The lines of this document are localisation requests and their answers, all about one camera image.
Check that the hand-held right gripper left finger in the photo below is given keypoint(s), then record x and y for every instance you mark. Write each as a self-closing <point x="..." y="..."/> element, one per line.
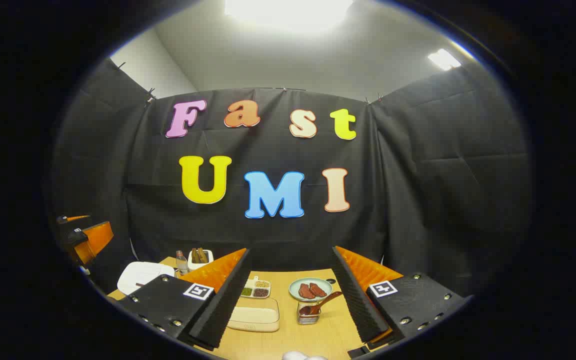
<point x="218" y="310"/>

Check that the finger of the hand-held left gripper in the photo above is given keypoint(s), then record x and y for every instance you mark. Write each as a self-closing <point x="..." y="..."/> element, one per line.
<point x="74" y="219"/>
<point x="93" y="242"/>

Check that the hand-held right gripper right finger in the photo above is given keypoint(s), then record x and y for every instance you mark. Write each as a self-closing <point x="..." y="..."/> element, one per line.
<point x="355" y="300"/>

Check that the brown wooden spoon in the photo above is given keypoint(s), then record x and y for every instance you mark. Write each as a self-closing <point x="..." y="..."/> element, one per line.
<point x="324" y="301"/>

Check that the clear plastic rice box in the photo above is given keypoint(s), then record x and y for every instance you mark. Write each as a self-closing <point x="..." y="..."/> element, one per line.
<point x="253" y="315"/>

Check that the clear chopstick holder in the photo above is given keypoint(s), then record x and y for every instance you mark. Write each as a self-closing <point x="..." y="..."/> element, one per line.
<point x="309" y="319"/>

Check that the white rice cooker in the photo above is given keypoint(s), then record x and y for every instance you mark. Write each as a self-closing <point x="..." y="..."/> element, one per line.
<point x="143" y="272"/>

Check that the red meat slice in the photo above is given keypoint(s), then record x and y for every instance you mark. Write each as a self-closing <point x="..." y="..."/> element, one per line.
<point x="306" y="291"/>
<point x="318" y="289"/>

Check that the white divided bean dish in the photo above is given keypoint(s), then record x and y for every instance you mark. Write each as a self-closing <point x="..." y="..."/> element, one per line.
<point x="257" y="290"/>

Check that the white toaster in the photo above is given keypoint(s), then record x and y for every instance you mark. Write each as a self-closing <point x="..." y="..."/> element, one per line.
<point x="200" y="266"/>

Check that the brown bread slice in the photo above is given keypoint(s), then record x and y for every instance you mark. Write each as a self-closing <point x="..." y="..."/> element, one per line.
<point x="195" y="256"/>
<point x="202" y="255"/>

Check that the clear water bottle red label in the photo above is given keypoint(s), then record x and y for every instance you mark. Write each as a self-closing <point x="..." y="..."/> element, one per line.
<point x="181" y="264"/>

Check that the pale green plate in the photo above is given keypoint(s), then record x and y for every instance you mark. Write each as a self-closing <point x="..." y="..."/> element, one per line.
<point x="294" y="289"/>

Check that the small ceiling light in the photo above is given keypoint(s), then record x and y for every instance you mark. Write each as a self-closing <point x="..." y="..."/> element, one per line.
<point x="444" y="59"/>

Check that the large ceiling light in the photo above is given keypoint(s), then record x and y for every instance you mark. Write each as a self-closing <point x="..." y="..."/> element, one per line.
<point x="288" y="12"/>

